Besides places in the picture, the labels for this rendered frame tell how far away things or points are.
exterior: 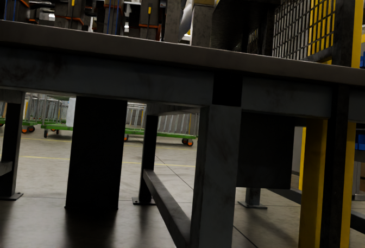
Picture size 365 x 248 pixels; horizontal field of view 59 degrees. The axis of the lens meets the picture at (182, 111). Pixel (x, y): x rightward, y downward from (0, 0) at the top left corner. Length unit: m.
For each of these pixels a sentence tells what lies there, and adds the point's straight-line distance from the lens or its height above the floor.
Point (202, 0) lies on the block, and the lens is 1.30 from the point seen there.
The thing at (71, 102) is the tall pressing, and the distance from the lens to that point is 7.78.
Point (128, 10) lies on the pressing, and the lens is 1.44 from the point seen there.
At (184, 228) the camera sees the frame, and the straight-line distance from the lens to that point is 1.01.
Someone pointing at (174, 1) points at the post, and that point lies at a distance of 1.04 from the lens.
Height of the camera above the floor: 0.53
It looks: 2 degrees up
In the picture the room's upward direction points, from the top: 5 degrees clockwise
